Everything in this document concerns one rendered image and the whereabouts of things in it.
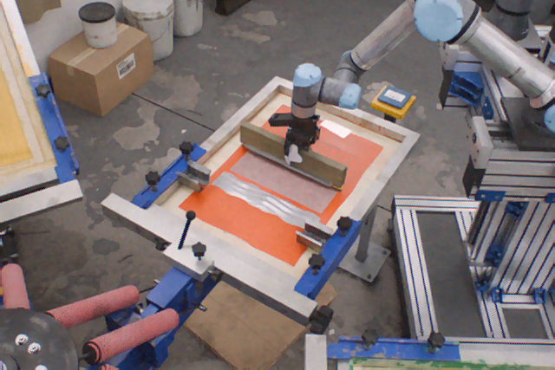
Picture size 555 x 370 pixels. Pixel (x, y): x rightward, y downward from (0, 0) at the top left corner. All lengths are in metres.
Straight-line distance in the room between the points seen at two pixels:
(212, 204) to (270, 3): 3.04
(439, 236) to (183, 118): 1.65
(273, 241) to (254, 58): 2.50
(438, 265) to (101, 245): 1.56
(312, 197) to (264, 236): 0.22
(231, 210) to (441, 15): 0.85
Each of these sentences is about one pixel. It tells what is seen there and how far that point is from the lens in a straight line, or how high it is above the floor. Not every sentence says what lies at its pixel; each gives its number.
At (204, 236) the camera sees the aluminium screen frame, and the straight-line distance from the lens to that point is 1.82.
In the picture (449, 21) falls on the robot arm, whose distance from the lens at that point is 1.57.
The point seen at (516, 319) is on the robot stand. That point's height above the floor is 0.21.
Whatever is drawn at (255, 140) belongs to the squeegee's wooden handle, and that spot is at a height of 1.01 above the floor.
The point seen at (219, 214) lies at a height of 0.95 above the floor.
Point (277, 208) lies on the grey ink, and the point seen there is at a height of 0.96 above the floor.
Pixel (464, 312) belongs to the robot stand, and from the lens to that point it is 2.74.
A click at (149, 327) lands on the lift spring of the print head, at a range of 1.50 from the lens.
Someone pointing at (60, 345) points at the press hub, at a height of 1.31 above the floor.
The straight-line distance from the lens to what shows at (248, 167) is 2.06.
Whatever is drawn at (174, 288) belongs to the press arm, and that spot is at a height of 1.04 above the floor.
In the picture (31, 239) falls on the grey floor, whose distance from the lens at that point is 3.25.
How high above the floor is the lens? 2.39
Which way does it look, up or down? 44 degrees down
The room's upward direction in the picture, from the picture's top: 4 degrees clockwise
